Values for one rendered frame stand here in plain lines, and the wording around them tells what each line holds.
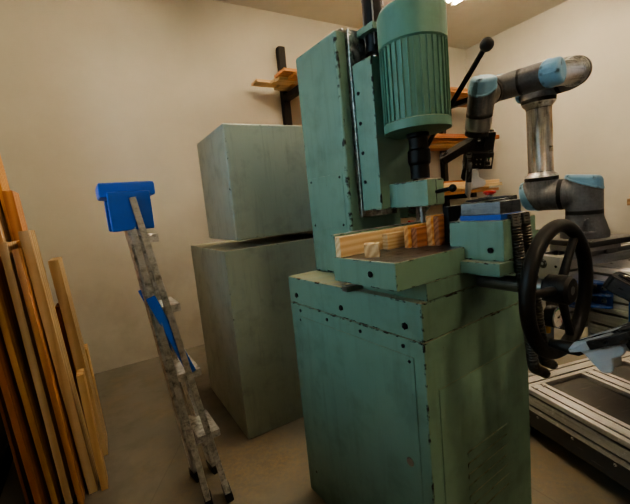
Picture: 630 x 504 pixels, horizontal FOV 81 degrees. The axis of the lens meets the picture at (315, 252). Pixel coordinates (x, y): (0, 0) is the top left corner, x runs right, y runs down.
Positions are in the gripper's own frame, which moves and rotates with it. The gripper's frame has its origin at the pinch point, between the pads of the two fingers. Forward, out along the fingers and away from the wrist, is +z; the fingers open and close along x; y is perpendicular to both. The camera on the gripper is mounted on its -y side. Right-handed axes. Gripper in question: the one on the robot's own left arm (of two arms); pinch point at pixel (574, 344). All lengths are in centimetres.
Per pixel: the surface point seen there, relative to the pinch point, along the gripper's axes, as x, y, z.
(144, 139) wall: -17, -212, 188
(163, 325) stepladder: -52, -45, 86
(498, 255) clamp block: 2.9, -20.8, 5.7
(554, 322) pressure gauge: 32.7, -1.6, 19.1
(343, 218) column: -2, -52, 41
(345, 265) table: -20.1, -32.7, 26.9
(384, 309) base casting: -13.2, -20.3, 28.6
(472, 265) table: 0.9, -21.3, 11.2
